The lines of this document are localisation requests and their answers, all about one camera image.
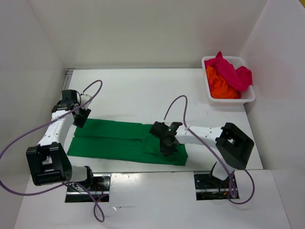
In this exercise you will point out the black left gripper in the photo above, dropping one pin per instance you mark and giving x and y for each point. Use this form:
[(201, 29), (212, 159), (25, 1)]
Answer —
[(80, 122)]

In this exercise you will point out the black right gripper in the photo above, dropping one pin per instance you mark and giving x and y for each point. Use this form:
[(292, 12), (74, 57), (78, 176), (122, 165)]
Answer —
[(167, 151)]

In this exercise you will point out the green t-shirt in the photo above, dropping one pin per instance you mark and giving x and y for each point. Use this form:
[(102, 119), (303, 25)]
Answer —
[(106, 139)]

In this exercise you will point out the orange t-shirt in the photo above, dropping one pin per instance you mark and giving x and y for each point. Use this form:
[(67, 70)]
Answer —
[(219, 88)]

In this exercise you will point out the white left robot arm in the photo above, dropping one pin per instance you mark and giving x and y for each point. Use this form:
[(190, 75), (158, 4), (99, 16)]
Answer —
[(48, 161)]

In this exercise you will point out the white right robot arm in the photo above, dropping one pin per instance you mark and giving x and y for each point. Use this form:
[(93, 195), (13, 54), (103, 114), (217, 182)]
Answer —
[(234, 146)]

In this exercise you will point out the white plastic basket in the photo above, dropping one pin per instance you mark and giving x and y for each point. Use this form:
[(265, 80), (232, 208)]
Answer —
[(246, 97)]

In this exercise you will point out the pink t-shirt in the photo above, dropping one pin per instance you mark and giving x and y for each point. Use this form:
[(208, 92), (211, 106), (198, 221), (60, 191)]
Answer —
[(240, 78)]

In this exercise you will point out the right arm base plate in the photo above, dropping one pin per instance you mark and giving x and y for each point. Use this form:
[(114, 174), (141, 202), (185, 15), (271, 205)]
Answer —
[(209, 188)]

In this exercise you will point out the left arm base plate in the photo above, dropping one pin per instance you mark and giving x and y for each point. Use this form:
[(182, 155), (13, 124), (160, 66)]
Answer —
[(99, 189)]

